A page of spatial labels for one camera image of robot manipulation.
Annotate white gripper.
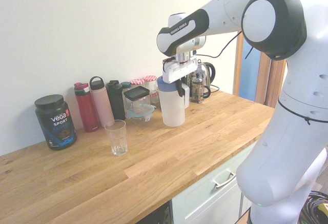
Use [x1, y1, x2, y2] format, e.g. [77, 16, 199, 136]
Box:
[162, 59, 199, 98]

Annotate white pitcher blue lid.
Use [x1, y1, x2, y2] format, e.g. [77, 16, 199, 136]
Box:
[157, 76, 191, 128]

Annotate pink water bottle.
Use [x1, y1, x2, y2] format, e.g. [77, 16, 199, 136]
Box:
[89, 76, 115, 128]

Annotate red water bottle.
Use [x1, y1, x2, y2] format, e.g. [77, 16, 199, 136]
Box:
[74, 82, 99, 133]

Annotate glass French press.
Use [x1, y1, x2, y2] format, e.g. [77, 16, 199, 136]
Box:
[190, 69, 212, 104]

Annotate steel electric kettle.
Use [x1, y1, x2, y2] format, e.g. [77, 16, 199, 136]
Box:
[196, 61, 217, 98]

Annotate small jar red lid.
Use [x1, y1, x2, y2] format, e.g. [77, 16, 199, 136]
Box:
[149, 92, 161, 105]

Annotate jar red checkered lid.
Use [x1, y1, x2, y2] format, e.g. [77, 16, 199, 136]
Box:
[130, 78, 146, 90]
[142, 75, 158, 93]

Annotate clear canister black lid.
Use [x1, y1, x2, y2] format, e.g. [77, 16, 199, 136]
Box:
[124, 86, 151, 112]

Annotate glass container teal lid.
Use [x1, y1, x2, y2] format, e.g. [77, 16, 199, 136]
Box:
[125, 105, 156, 125]

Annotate glass jar green lid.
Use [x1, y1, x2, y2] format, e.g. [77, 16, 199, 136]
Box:
[120, 81, 132, 112]

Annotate black shaker bottle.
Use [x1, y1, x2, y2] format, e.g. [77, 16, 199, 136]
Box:
[105, 80, 126, 121]

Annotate clear faceted drinking glass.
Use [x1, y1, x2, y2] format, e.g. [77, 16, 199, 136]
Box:
[104, 119, 127, 157]

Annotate white cabinet drawer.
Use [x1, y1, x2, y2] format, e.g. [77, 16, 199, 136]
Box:
[171, 140, 258, 224]

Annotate black Vega protein tub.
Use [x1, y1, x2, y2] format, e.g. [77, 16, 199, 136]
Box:
[34, 94, 78, 151]

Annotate dark under-counter appliance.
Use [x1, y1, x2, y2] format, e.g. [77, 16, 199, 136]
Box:
[135, 200, 173, 224]

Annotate yellow box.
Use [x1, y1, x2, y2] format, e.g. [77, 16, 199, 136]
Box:
[317, 202, 328, 224]

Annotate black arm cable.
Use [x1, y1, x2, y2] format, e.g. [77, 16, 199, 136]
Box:
[196, 30, 328, 126]

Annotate wooden door frame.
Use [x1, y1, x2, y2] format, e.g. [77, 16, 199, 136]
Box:
[232, 33, 286, 108]

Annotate silver drawer handle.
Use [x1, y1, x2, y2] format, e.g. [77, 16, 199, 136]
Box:
[212, 172, 236, 190]

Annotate coiled black cables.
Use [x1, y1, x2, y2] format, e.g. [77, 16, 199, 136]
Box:
[298, 191, 328, 224]

